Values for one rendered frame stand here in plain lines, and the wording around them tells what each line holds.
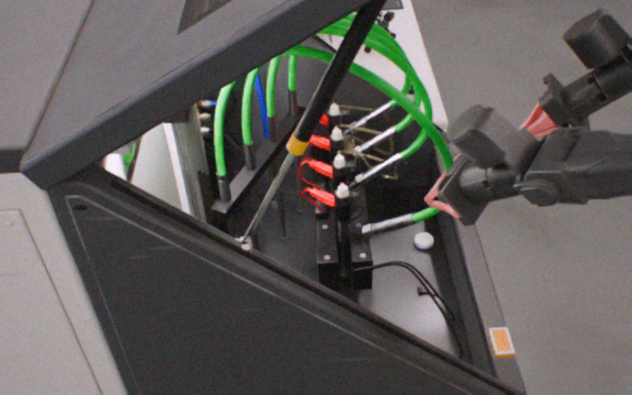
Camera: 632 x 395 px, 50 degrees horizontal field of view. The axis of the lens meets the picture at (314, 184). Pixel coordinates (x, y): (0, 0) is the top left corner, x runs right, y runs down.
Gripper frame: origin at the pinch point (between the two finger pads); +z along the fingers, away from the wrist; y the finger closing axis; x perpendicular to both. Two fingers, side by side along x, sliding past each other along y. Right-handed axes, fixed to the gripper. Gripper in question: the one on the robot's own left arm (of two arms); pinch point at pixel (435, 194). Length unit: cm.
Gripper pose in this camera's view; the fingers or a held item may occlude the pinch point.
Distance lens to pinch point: 102.2
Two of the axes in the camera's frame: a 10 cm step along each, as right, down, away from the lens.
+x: 6.8, 7.1, 2.1
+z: -4.4, 1.7, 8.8
